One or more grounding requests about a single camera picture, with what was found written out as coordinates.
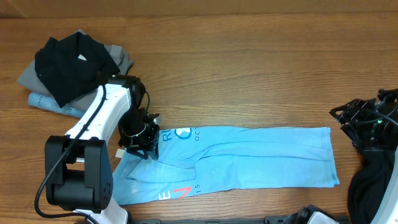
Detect light blue printed t-shirt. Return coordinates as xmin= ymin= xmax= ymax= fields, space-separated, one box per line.
xmin=113 ymin=126 xmax=339 ymax=205

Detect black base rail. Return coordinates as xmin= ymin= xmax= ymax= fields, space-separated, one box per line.
xmin=127 ymin=215 xmax=349 ymax=224

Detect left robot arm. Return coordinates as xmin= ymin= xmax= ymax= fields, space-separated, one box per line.
xmin=34 ymin=75 xmax=160 ymax=223

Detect light blue folded jeans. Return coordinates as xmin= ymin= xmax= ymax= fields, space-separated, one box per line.
xmin=28 ymin=92 xmax=85 ymax=118

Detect black folded shirt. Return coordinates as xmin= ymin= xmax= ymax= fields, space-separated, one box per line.
xmin=35 ymin=32 xmax=120 ymax=107

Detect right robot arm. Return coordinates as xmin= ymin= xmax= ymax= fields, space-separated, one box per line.
xmin=284 ymin=88 xmax=397 ymax=224

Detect black garment at right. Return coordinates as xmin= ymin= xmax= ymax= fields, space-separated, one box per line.
xmin=348 ymin=151 xmax=395 ymax=224

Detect grey folded garment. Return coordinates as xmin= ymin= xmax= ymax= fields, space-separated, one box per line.
xmin=17 ymin=30 xmax=134 ymax=111

